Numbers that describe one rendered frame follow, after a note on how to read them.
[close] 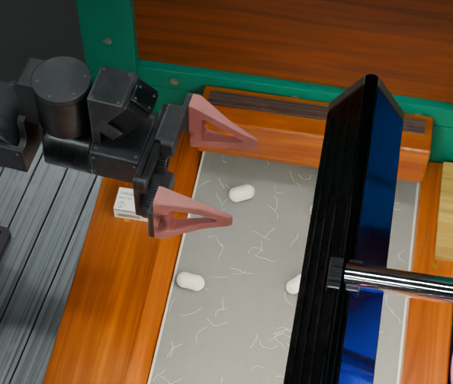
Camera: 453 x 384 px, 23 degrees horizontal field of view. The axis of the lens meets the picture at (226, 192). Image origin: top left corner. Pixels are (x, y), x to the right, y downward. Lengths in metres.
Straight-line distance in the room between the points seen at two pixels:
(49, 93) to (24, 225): 0.54
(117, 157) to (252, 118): 0.38
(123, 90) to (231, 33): 0.38
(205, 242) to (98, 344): 0.21
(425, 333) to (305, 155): 0.28
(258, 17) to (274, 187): 0.26
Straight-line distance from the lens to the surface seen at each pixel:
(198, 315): 1.41
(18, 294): 1.53
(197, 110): 1.12
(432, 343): 1.38
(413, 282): 1.00
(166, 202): 1.06
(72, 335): 1.38
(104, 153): 1.09
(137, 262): 1.42
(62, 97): 1.05
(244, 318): 1.40
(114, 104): 1.04
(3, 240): 1.56
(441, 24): 1.34
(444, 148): 1.51
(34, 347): 1.49
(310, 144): 1.43
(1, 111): 1.14
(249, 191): 1.48
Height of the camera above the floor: 1.98
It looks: 56 degrees down
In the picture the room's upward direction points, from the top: straight up
